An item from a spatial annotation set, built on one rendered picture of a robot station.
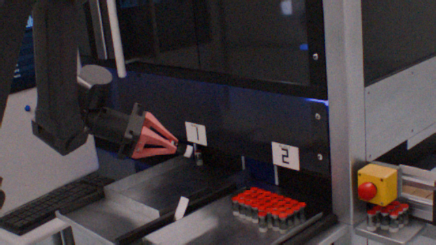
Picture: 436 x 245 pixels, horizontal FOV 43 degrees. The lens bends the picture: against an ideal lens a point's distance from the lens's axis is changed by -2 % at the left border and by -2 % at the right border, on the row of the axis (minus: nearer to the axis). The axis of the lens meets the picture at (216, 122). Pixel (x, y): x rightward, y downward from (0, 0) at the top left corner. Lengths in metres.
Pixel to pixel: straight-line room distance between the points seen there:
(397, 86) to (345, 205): 0.32
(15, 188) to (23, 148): 0.13
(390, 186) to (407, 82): 0.31
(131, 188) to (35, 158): 0.39
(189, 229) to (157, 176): 0.38
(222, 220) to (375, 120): 0.45
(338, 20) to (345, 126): 0.24
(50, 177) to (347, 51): 1.14
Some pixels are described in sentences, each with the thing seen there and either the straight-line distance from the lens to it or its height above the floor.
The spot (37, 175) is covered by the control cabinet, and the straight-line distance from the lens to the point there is 1.96.
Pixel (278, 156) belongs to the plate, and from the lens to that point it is 1.45.
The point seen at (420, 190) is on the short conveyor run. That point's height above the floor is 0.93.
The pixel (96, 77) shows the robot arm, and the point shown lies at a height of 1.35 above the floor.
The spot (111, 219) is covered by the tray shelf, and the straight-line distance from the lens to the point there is 1.54.
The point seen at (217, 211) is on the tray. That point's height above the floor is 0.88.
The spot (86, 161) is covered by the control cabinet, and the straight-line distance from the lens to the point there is 2.07.
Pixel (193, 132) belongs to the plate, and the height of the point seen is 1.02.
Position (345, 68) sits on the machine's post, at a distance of 1.25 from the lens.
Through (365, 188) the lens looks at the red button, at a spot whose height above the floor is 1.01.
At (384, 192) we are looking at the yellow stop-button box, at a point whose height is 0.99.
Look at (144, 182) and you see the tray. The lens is 1.73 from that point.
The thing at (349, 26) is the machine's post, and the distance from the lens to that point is 1.24.
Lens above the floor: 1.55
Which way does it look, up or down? 18 degrees down
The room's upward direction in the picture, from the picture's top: 6 degrees counter-clockwise
